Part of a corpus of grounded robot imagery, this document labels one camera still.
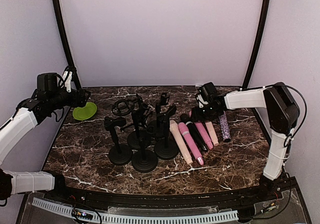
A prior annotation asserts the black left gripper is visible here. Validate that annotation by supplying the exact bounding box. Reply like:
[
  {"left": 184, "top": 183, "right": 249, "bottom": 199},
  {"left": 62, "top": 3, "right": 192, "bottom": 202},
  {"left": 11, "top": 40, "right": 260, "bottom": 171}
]
[{"left": 48, "top": 86, "right": 91, "bottom": 110}]

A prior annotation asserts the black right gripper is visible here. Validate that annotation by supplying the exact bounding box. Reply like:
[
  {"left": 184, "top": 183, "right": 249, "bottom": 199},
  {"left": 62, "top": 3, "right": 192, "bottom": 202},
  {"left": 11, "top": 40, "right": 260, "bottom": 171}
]
[{"left": 190, "top": 103, "right": 220, "bottom": 122}]

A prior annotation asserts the beige microphone round head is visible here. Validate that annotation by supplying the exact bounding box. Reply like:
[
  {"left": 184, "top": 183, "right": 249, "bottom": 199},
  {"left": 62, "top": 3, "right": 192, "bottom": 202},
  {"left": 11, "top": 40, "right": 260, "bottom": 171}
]
[{"left": 205, "top": 121, "right": 219, "bottom": 146}]

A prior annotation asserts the pink microphone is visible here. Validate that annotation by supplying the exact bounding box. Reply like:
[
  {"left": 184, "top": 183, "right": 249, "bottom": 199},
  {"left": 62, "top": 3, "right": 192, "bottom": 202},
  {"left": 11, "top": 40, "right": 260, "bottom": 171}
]
[
  {"left": 192, "top": 121, "right": 213, "bottom": 150},
  {"left": 178, "top": 122, "right": 204, "bottom": 166}
]

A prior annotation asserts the purple rhinestone microphone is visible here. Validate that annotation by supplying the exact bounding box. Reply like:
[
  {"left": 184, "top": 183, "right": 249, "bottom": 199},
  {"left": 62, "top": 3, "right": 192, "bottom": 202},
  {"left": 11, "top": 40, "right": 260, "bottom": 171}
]
[{"left": 218, "top": 112, "right": 231, "bottom": 142}]

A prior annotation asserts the black toy microphone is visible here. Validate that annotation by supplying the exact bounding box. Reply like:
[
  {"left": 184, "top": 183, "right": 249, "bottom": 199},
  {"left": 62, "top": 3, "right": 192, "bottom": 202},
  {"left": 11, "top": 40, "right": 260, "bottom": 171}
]
[{"left": 180, "top": 113, "right": 208, "bottom": 152}]

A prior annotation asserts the tall beige microphone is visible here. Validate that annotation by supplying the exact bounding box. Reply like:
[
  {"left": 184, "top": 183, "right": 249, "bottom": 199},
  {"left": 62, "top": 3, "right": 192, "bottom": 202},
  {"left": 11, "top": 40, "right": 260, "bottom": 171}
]
[{"left": 169, "top": 120, "right": 193, "bottom": 165}]

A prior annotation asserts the black tripod mic stand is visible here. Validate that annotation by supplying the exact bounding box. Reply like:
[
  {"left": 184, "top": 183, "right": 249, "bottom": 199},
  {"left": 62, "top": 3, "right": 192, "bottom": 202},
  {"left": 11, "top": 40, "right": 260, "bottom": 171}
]
[{"left": 111, "top": 94, "right": 153, "bottom": 130}]

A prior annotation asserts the black clip mic stand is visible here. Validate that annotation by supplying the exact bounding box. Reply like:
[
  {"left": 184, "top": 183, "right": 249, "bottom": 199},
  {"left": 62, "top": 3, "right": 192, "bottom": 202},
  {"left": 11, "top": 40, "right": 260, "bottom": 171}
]
[{"left": 154, "top": 105, "right": 179, "bottom": 160}]

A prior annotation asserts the black stand with textured grip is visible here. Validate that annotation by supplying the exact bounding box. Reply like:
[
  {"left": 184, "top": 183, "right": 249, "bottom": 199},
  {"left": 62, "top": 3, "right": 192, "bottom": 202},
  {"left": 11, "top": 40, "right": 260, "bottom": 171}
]
[{"left": 131, "top": 131, "right": 158, "bottom": 173}]

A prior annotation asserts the round-base stand of tall beige mic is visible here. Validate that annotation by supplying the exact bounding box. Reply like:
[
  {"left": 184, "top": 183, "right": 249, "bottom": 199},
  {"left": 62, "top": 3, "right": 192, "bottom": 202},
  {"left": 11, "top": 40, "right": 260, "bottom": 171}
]
[{"left": 127, "top": 110, "right": 151, "bottom": 150}]

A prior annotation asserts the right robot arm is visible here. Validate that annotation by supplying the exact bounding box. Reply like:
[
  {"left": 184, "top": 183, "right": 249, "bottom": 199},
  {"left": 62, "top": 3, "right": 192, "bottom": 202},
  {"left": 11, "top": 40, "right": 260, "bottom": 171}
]
[{"left": 190, "top": 82, "right": 302, "bottom": 181}]

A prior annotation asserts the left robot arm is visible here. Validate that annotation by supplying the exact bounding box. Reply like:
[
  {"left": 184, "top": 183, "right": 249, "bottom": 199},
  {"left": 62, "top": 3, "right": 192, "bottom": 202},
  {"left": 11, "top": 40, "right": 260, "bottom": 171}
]
[{"left": 0, "top": 68, "right": 91, "bottom": 207}]

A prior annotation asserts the green round plate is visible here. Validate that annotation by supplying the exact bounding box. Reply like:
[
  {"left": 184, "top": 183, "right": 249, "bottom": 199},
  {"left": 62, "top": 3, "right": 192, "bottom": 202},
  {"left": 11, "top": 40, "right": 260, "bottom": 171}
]
[{"left": 72, "top": 102, "right": 97, "bottom": 121}]

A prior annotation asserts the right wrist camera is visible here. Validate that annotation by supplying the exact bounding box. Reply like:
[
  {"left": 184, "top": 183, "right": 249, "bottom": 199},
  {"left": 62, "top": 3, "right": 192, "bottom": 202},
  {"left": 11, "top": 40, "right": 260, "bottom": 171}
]
[{"left": 195, "top": 89, "right": 208, "bottom": 108}]

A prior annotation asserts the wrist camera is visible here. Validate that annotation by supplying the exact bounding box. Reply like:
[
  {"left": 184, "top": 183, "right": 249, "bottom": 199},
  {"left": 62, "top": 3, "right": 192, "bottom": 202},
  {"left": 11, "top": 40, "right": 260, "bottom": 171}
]
[
  {"left": 195, "top": 89, "right": 208, "bottom": 108},
  {"left": 59, "top": 66, "right": 76, "bottom": 93}
]

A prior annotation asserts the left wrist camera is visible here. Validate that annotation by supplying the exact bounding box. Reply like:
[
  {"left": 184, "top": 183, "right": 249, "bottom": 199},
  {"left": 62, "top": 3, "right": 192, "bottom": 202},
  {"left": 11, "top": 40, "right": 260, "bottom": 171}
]
[{"left": 59, "top": 66, "right": 76, "bottom": 93}]

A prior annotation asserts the white slotted cable duct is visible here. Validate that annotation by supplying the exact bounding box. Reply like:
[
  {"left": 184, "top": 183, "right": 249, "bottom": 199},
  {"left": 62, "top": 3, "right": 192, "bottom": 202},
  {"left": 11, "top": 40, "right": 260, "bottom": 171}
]
[{"left": 31, "top": 198, "right": 239, "bottom": 224}]

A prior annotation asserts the black front rail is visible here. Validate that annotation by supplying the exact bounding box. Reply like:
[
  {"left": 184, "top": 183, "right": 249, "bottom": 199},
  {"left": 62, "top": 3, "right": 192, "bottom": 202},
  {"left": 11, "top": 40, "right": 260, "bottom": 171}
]
[{"left": 29, "top": 176, "right": 296, "bottom": 214}]

